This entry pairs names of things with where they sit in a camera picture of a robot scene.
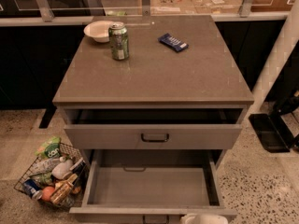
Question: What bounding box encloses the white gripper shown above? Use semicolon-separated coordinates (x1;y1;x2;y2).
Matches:
180;214;228;224

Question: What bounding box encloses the black wire basket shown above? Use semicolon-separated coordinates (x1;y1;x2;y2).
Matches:
14;143;88;209

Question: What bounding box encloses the green soda can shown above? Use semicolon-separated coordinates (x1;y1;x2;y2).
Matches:
108;21;129;61

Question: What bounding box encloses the green chip bag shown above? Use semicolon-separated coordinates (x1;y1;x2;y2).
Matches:
35;136;61;159

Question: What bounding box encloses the white bowl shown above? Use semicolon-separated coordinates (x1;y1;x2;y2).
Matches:
84;21;112;43

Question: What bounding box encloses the grey drawer cabinet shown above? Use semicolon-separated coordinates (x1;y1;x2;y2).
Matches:
51;14;256;224

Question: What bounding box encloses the clear water bottle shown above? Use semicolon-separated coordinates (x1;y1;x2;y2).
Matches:
32;157;66;175

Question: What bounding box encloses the brown snack box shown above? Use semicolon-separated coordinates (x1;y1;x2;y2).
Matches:
50;182;73;205

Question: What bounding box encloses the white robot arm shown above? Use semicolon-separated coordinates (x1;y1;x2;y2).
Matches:
218;1;299;224

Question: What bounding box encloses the blue soda can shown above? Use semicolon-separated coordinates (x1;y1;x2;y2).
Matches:
22;179;43;200

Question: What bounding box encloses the blue snack bar wrapper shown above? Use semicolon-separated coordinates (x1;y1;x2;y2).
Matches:
158;34;189;52

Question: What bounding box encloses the orange fruit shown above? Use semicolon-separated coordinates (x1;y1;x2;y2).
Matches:
41;186;55;202

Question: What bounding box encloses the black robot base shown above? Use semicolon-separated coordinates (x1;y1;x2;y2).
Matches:
249;91;299;153

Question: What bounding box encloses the grey top drawer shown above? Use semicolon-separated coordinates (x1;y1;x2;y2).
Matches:
64;108;241;149

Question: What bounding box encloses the grey drawer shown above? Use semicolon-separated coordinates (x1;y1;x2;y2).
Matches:
64;108;241;149
70;149;236;224

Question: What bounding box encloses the white plastic bottle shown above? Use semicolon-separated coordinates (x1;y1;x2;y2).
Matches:
51;160;73;179

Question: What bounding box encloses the cardboard box left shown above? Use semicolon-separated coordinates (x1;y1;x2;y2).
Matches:
150;0;196;15

